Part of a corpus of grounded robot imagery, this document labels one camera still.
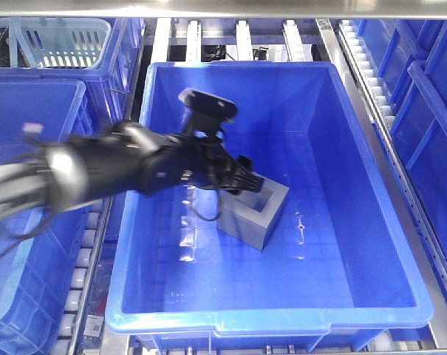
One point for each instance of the blue bin right side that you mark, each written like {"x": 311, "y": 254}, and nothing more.
{"x": 410, "y": 59}

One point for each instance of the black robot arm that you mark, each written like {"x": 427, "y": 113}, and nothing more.
{"x": 62, "y": 176}

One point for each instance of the gray hollow square base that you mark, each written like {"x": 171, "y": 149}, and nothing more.
{"x": 251, "y": 216}

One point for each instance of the light blue plastic basket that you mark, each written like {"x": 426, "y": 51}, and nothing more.
{"x": 53, "y": 42}

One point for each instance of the blue bin upper left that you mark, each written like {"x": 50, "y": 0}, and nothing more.
{"x": 109, "y": 85}

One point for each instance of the stainless steel rack frame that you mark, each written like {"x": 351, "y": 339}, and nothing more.
{"x": 330, "y": 17}

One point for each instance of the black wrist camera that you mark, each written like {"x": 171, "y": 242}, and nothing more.
{"x": 205, "y": 112}

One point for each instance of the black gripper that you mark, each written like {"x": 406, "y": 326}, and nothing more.
{"x": 209, "y": 166}

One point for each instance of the large blue target bin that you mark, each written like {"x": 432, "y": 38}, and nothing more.
{"x": 317, "y": 258}

